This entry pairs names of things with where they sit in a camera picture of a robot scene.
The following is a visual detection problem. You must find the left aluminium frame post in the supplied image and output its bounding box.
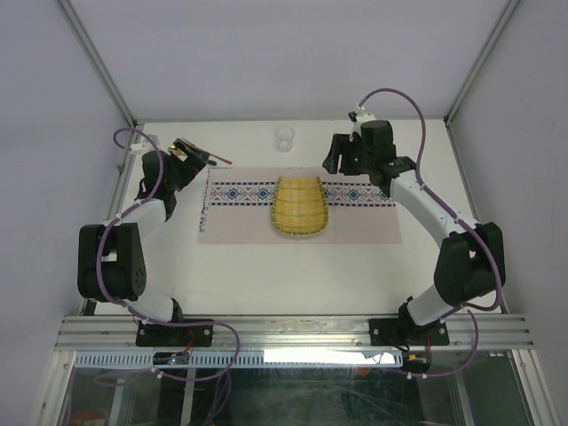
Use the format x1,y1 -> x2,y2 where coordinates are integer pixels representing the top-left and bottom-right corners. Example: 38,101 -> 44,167
54,0 -> 138,127

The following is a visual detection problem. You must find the rose gold fork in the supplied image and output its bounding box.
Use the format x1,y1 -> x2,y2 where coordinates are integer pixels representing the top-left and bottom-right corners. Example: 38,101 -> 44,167
185,140 -> 233,165

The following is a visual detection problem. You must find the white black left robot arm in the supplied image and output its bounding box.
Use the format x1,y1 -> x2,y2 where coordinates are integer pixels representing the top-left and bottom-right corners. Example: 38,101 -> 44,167
77,138 -> 215,345

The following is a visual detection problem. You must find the yellow woven pattern plate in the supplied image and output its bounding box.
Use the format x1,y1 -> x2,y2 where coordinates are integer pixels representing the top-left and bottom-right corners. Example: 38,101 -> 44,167
271,177 -> 329,238

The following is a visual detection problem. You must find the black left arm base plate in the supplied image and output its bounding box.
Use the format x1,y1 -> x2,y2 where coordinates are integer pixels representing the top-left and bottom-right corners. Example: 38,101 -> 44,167
135,319 -> 214,348

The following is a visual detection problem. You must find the aluminium front mounting rail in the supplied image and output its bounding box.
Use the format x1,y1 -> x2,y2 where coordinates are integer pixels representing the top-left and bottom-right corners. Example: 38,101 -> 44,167
55,313 -> 534,351

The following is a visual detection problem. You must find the gold spoon green handle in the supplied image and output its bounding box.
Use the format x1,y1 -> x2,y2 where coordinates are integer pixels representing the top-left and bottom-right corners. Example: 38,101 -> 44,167
168,140 -> 217,166

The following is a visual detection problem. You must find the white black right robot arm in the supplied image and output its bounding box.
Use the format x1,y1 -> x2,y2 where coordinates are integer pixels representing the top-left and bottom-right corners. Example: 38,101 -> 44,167
322,114 -> 506,343

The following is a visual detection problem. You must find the clear drinking glass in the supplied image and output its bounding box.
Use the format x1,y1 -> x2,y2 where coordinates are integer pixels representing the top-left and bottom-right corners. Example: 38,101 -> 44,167
275,127 -> 295,153

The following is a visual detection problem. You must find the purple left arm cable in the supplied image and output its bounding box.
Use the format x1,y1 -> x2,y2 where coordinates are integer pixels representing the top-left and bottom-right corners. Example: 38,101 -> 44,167
96,127 -> 243,426

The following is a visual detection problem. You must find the right aluminium frame post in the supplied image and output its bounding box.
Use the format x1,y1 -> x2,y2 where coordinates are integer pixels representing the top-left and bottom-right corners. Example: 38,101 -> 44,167
444,0 -> 522,126

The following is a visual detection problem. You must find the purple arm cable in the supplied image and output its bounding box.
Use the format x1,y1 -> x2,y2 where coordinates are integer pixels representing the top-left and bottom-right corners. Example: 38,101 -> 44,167
96,127 -> 243,426
357,89 -> 507,380

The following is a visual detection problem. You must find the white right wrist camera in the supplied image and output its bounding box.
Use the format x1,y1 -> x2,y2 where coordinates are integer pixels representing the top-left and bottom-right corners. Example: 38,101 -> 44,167
348,104 -> 376,135

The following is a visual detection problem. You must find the aluminium frame post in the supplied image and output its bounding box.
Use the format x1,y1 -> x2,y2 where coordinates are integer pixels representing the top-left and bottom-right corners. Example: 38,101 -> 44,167
444,0 -> 522,126
54,0 -> 138,127

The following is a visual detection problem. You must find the patterned white placemat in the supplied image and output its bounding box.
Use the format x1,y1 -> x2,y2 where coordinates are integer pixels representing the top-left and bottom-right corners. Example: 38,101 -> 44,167
198,167 -> 402,244

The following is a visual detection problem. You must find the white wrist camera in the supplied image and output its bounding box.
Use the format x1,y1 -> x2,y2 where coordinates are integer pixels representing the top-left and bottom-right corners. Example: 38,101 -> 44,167
348,104 -> 376,135
130,136 -> 154,155

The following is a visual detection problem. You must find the white slotted cable duct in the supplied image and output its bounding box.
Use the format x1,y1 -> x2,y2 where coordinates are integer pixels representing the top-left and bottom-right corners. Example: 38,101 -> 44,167
75,349 -> 403,369

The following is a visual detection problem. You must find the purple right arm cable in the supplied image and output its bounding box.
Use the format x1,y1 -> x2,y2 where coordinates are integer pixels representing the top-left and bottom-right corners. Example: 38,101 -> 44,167
357,89 -> 507,380

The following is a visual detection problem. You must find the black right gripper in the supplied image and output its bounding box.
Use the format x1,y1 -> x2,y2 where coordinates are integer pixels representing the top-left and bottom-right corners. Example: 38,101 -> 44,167
321,133 -> 374,176

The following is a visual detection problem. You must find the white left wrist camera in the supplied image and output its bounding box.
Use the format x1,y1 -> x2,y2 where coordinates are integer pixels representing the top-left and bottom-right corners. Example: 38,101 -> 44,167
130,136 -> 154,155

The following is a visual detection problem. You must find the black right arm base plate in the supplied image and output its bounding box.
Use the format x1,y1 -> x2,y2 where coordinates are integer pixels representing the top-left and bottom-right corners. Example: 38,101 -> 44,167
367,318 -> 449,349

